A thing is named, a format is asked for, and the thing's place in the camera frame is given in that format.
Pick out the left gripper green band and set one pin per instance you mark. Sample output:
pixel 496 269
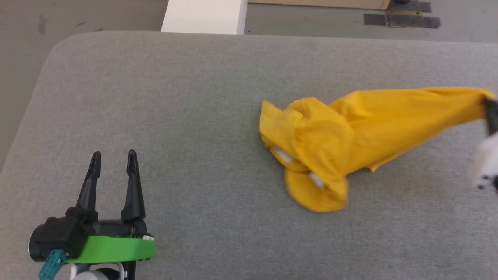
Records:
pixel 113 247

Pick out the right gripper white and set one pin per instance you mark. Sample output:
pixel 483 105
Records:
pixel 487 159

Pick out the yellow garment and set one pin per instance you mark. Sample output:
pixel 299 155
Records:
pixel 330 136

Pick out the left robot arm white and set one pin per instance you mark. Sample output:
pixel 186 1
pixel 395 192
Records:
pixel 95 274

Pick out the teal connector plug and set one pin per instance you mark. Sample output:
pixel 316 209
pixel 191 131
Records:
pixel 51 265

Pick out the long black floor tape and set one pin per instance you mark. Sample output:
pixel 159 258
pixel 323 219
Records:
pixel 404 21

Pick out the short black floor tape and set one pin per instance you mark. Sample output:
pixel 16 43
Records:
pixel 412 6

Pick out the white block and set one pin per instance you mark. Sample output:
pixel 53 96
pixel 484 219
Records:
pixel 204 15

